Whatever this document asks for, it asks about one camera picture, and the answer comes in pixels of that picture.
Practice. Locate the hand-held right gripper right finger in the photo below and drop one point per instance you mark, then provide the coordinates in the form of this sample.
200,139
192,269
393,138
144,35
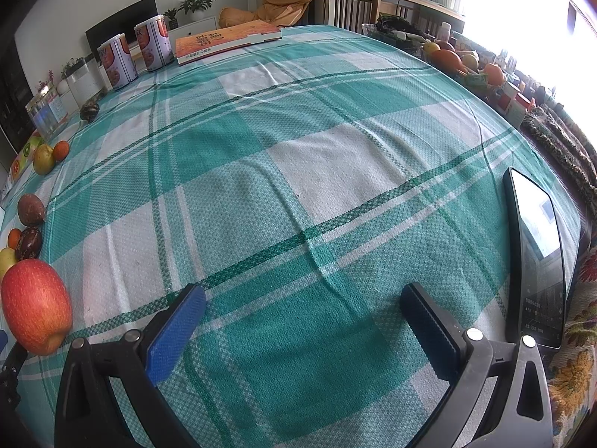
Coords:
429,331

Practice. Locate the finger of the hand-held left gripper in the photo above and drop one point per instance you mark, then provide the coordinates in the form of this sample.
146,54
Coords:
11,371

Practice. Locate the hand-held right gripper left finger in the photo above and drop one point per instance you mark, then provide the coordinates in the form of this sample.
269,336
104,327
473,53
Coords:
175,336

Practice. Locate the yellow round fruit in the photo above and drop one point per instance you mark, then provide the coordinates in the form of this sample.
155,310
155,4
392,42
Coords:
44,159

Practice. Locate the small tangerine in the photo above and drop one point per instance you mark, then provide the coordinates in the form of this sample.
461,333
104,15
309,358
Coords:
14,238
61,149

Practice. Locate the large red apple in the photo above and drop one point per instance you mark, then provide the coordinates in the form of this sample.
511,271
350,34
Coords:
37,305

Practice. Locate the pale yellow fruit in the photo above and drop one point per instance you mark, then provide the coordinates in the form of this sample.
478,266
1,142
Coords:
5,263

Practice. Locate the black smartphone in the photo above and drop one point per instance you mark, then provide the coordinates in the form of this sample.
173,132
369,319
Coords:
536,261

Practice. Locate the dark purple passion fruit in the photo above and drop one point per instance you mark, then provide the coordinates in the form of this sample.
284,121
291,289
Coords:
29,243

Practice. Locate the floral cloth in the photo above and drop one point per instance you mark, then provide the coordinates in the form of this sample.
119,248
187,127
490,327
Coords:
573,359

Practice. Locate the reddish brown passion fruit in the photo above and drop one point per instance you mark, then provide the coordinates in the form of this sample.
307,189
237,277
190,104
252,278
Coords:
31,210

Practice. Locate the green plaid tablecloth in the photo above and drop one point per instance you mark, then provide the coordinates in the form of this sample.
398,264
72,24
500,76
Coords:
298,172

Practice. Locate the fruit print box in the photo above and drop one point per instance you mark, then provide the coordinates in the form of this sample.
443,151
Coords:
25,154

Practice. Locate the dark patterned cloth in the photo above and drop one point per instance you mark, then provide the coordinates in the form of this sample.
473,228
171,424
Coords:
559,140

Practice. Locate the dark brown lump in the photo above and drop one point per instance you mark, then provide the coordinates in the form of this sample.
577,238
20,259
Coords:
90,111

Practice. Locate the white orange carton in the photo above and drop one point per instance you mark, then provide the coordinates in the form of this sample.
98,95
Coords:
513,102

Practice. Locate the clear glass jar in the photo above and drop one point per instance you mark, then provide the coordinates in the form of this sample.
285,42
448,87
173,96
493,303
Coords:
46,112

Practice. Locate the medium orange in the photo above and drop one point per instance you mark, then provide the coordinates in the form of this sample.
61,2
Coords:
493,73

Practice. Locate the dark cabinet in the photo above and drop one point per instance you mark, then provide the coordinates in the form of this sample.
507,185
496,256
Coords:
14,102

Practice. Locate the clear plastic container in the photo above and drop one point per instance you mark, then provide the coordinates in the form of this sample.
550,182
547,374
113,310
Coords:
84,81

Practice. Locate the large orange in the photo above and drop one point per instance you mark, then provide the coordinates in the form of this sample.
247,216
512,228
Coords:
448,61

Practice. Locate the yellow pear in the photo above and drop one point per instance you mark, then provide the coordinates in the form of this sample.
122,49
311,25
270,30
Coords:
469,61

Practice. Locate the white vase green plant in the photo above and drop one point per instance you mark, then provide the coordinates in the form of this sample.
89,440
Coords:
62,87

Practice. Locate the white red food can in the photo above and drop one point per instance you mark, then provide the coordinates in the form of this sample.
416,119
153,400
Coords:
117,63
153,43

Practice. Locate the yellow lemon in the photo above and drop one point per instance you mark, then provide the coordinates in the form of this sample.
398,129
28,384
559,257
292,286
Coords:
431,48

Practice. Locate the red flower stems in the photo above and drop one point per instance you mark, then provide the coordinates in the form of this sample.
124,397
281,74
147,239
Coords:
46,80

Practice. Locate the dark red apple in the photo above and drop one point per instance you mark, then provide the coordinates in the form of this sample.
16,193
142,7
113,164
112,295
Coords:
445,45

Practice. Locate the orange book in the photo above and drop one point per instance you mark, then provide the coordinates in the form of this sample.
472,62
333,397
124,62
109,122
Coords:
224,41

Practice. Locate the black bag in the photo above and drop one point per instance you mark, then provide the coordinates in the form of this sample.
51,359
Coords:
396,25

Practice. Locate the white television cabinet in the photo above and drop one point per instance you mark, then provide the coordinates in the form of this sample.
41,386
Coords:
200,24

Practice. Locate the small potted plant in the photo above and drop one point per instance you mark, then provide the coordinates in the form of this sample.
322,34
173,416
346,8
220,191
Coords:
171,16

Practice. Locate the black television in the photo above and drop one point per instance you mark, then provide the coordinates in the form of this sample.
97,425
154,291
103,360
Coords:
121,18

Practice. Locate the wooden desk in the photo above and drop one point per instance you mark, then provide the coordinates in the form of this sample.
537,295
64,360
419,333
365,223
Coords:
415,2

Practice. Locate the large potted plant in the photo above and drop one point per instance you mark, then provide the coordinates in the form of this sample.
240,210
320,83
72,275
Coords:
198,3

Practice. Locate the wooden chair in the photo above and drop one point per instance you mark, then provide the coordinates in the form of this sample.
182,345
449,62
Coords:
347,7

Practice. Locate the orange beanbag chair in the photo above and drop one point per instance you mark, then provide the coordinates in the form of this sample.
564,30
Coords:
280,4

